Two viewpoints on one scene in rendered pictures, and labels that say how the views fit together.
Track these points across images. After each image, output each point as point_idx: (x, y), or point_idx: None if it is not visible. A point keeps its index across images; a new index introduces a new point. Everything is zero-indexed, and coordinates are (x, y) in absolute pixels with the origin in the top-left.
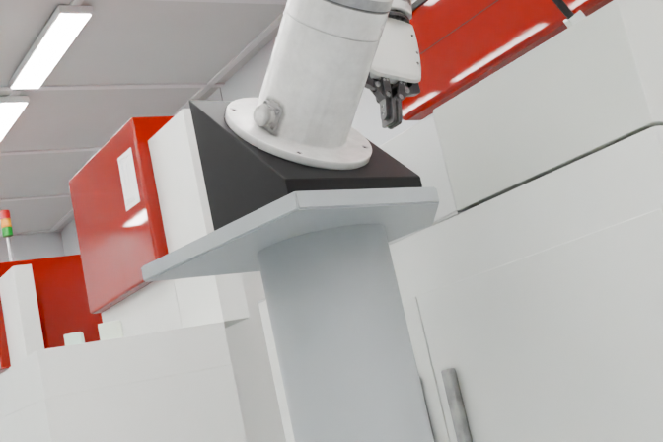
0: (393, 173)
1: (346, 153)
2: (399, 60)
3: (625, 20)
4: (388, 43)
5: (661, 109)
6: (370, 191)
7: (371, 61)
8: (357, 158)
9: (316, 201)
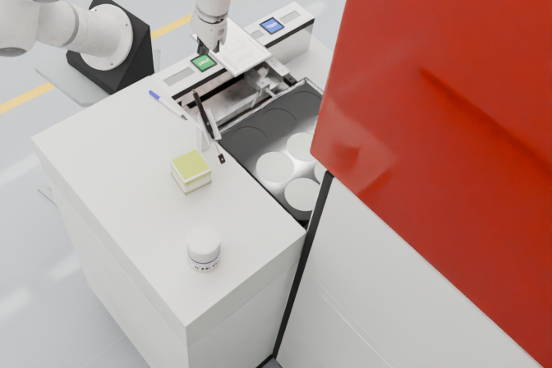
0: (107, 81)
1: (98, 62)
2: (200, 34)
3: (33, 144)
4: (197, 24)
5: (46, 172)
6: (57, 85)
7: (75, 51)
8: (97, 66)
9: (40, 74)
